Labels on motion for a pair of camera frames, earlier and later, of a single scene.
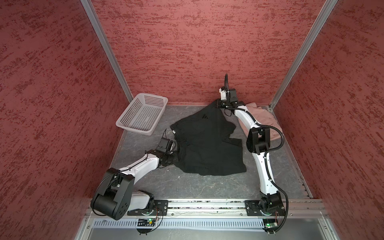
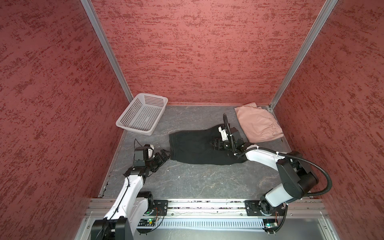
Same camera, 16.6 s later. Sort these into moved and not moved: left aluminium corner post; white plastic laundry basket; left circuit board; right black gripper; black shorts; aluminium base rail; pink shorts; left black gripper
Moved: left black gripper; black shorts; right black gripper
Not moved: left aluminium corner post; pink shorts; aluminium base rail; left circuit board; white plastic laundry basket
